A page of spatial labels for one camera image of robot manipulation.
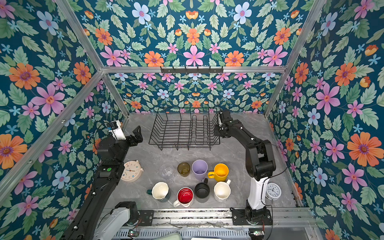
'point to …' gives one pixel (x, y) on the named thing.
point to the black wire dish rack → (185, 127)
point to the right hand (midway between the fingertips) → (218, 130)
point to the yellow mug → (220, 173)
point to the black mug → (202, 189)
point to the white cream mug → (222, 190)
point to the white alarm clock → (273, 191)
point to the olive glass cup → (183, 169)
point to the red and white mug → (185, 196)
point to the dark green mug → (160, 191)
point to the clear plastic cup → (167, 173)
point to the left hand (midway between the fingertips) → (131, 124)
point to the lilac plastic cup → (200, 167)
